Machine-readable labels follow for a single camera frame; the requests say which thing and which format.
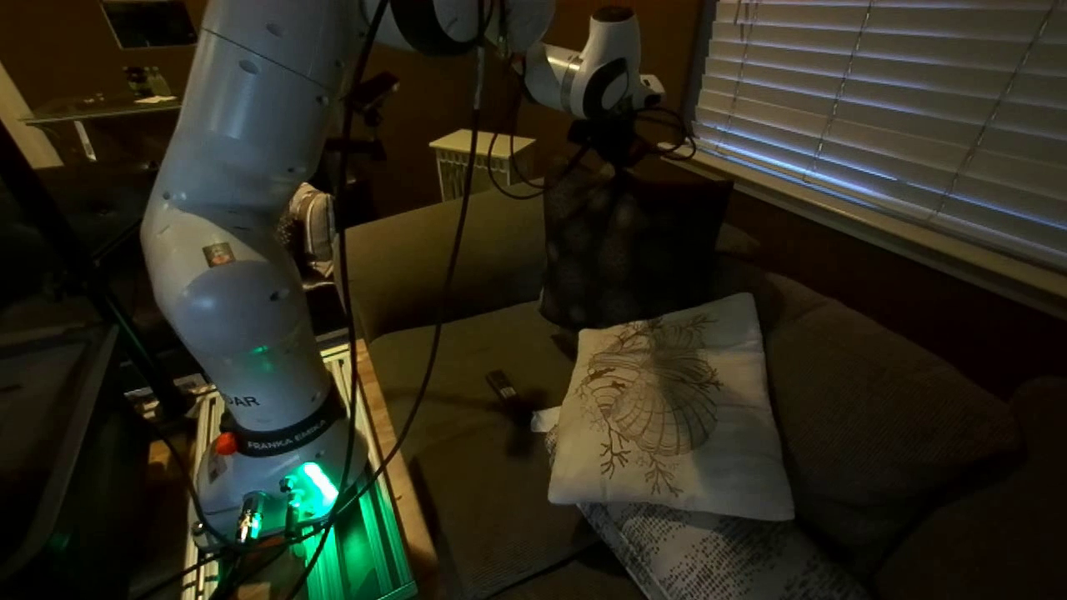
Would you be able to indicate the small shelf ornament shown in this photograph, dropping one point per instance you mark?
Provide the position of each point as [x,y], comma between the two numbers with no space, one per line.
[148,84]

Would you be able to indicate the dark flat panel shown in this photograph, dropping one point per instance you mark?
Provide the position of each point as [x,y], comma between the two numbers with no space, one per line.
[46,445]

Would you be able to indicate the olive sofa back cushion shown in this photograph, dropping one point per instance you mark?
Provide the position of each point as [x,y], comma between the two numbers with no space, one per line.
[888,423]
[740,260]
[1001,535]

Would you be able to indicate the red round button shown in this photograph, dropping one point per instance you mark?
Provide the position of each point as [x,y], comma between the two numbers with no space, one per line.
[226,445]

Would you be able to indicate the black floral pattern pillow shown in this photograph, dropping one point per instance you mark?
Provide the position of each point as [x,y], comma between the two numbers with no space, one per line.
[621,246]

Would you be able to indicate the olive fabric sofa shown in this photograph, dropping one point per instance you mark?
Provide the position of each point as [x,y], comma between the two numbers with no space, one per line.
[468,368]

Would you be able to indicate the wooden board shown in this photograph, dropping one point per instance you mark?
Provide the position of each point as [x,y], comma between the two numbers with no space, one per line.
[379,388]

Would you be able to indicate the beige window sill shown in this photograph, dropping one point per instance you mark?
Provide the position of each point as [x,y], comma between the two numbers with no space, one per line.
[888,237]

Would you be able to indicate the white window blind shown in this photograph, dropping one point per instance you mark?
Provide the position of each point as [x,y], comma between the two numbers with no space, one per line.
[888,103]

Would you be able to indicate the white cabinet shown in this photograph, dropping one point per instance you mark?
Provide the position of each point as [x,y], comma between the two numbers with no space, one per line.
[506,146]

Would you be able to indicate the white leaf print pillow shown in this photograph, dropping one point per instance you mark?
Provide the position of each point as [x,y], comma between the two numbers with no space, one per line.
[689,423]

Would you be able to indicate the white crumpled cloth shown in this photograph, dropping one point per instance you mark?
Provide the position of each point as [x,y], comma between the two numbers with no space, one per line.
[311,223]

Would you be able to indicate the black remote control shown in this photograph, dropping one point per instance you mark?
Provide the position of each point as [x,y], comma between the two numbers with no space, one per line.
[500,384]

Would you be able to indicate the dark framed picture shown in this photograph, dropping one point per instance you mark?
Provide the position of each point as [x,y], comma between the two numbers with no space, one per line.
[150,22]

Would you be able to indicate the wall shelf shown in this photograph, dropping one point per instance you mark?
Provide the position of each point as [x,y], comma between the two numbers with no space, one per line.
[102,107]

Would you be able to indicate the green lit robot base platform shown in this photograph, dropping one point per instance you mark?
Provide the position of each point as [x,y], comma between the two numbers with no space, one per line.
[367,556]

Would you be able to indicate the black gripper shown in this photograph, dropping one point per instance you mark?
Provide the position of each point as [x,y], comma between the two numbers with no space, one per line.
[615,137]

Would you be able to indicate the grey text print pillow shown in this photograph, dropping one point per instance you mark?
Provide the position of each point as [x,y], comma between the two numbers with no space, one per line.
[720,556]

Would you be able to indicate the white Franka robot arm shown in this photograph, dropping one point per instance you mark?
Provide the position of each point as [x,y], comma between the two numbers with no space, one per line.
[243,279]

